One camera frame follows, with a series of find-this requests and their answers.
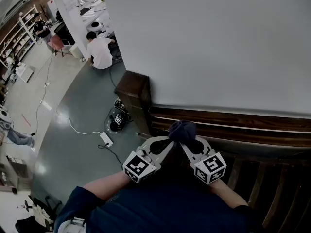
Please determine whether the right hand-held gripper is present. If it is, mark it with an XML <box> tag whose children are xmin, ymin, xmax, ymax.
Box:
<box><xmin>179</xmin><ymin>136</ymin><xmax>228</xmax><ymax>185</ymax></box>

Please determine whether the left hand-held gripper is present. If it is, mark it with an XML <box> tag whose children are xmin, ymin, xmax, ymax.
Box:
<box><xmin>122</xmin><ymin>136</ymin><xmax>176</xmax><ymax>184</ymax></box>

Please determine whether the dark blue cloth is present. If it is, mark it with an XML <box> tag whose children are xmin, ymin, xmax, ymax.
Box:
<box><xmin>168</xmin><ymin>120</ymin><xmax>197</xmax><ymax>143</ymax></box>

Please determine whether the person's left forearm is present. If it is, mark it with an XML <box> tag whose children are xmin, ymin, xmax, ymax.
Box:
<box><xmin>82</xmin><ymin>170</ymin><xmax>131</xmax><ymax>201</ymax></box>

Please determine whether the person's right forearm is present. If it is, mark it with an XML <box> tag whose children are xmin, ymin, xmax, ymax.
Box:
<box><xmin>210</xmin><ymin>178</ymin><xmax>248</xmax><ymax>210</ymax></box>

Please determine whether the black round floor device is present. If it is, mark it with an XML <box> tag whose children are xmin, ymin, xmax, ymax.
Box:
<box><xmin>104</xmin><ymin>97</ymin><xmax>133</xmax><ymax>134</ymax></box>

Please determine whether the white power strip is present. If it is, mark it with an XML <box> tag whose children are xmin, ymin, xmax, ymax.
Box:
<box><xmin>99</xmin><ymin>131</ymin><xmax>114</xmax><ymax>147</ymax></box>

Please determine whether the person's blue shirt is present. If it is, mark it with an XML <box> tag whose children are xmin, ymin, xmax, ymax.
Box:
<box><xmin>54</xmin><ymin>176</ymin><xmax>265</xmax><ymax>233</ymax></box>

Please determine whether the white waste bin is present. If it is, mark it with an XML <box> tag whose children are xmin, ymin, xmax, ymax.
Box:
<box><xmin>69</xmin><ymin>45</ymin><xmax>85</xmax><ymax>59</ymax></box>

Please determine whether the white round appliance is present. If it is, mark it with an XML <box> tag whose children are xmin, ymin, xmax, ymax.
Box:
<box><xmin>86</xmin><ymin>20</ymin><xmax>105</xmax><ymax>33</ymax></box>

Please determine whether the pink chair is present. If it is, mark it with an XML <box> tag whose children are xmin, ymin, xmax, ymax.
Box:
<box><xmin>47</xmin><ymin>34</ymin><xmax>65</xmax><ymax>58</ymax></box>

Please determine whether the low grey cabinet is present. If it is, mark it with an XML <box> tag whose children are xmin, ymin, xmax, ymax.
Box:
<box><xmin>6</xmin><ymin>154</ymin><xmax>32</xmax><ymax>186</ymax></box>

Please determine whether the white flat board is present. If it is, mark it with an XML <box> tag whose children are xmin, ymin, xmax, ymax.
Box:
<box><xmin>16</xmin><ymin>64</ymin><xmax>36</xmax><ymax>83</ymax></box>

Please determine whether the white storage shelf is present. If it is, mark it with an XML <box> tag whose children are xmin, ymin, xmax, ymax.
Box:
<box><xmin>0</xmin><ymin>5</ymin><xmax>41</xmax><ymax>67</ymax></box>

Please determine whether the black power cable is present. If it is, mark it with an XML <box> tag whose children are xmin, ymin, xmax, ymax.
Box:
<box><xmin>97</xmin><ymin>143</ymin><xmax>124</xmax><ymax>171</ymax></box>

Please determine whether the white power cable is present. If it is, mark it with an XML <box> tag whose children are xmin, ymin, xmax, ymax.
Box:
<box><xmin>56</xmin><ymin>110</ymin><xmax>103</xmax><ymax>135</ymax></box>

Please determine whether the long black floor cable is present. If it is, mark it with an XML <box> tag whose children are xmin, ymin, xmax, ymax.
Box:
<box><xmin>31</xmin><ymin>54</ymin><xmax>54</xmax><ymax>135</ymax></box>

